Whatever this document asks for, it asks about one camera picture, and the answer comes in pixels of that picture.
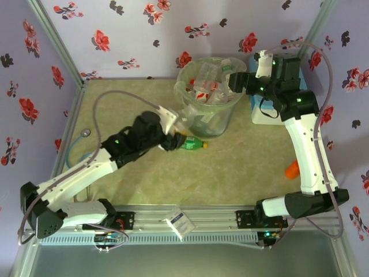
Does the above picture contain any small clear bottle green ring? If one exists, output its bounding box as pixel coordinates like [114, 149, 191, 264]
[220, 59, 240, 76]

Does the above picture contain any green plastic bottle orange cap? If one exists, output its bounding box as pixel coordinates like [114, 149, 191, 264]
[179, 136, 209, 151]

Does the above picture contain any clear bottle red white label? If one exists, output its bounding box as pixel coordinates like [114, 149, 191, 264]
[192, 63, 221, 102]

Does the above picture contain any clear plastic waste bin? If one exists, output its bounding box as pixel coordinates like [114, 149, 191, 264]
[174, 57, 248, 138]

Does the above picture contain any green plastic bin liner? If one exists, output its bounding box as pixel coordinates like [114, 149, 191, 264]
[174, 57, 248, 128]

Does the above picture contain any blue lid white storage box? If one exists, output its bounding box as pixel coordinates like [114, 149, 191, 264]
[249, 53, 305, 125]

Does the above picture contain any light blue tube with disc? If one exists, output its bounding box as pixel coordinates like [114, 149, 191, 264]
[65, 128, 92, 168]

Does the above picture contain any orange plastic cup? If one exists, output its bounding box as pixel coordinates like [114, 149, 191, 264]
[284, 159, 300, 180]

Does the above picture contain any white blue paper packet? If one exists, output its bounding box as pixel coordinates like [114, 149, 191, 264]
[163, 205, 195, 240]

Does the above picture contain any grey metal panel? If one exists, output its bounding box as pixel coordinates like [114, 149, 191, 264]
[11, 230, 361, 277]

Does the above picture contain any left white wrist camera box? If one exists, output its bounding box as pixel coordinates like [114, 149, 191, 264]
[156, 106, 179, 134]

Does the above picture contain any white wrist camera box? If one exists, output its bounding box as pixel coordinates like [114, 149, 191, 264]
[255, 50, 274, 78]
[156, 106, 179, 134]

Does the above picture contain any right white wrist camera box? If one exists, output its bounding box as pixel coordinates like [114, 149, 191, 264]
[255, 50, 274, 78]

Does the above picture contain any left grey camera cable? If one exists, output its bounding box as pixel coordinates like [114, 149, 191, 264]
[17, 91, 162, 252]

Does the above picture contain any grey camera cable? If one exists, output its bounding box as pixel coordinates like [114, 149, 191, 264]
[266, 42, 344, 249]
[17, 91, 162, 252]

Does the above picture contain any right grey camera cable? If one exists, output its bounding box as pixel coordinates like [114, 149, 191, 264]
[266, 42, 344, 249]

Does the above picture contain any aluminium side rail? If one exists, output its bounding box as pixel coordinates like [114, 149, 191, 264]
[31, 80, 89, 211]

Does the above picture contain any aluminium frame post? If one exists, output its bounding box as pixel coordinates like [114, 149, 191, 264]
[296, 0, 338, 63]
[27, 0, 89, 87]

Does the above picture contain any aluminium front rail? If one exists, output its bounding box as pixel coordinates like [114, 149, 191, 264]
[27, 204, 345, 231]

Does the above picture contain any grey slotted cable duct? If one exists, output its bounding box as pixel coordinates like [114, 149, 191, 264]
[39, 232, 259, 246]

